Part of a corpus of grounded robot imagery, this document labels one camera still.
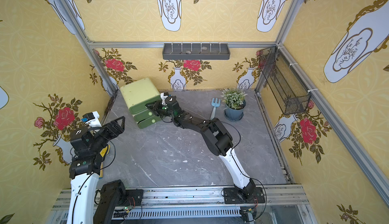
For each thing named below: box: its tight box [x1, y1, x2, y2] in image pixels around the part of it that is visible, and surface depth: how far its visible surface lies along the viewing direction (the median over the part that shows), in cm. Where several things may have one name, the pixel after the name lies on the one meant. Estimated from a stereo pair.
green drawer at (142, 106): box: [129, 94, 163, 115], surface depth 87 cm
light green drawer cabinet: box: [120, 78, 163, 127], surface depth 92 cm
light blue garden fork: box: [210, 97, 221, 120], surface depth 112 cm
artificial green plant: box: [220, 88, 248, 110], surface depth 95 cm
